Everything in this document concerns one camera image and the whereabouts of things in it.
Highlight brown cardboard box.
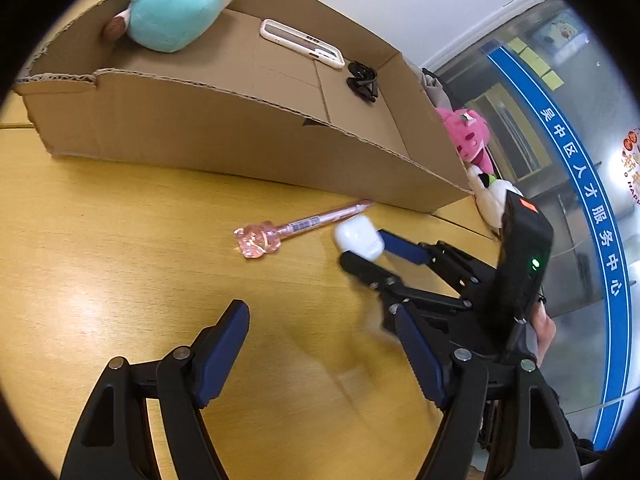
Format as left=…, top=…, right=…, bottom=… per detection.
left=15, top=0, right=470, bottom=212

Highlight white clear phone case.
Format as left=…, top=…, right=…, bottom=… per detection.
left=259, top=18, right=345, bottom=70

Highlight pig plush teal shirt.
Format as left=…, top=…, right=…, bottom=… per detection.
left=102, top=0, right=233, bottom=53

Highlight pink plush toy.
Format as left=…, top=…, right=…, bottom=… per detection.
left=436, top=107, right=495, bottom=174

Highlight grey folded cloth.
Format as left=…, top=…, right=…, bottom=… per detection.
left=421, top=68, right=452, bottom=110

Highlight black sunglasses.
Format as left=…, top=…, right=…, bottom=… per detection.
left=346, top=61, right=378, bottom=103

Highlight person right hand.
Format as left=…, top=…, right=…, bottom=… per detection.
left=530, top=300, right=556, bottom=365

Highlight white earbuds case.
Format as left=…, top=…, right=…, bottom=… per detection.
left=334, top=214, right=385, bottom=261

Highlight pink bear-topped pen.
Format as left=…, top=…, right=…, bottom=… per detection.
left=233, top=200, right=373, bottom=259

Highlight white panda plush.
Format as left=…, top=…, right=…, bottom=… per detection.
left=466, top=165, right=522, bottom=234

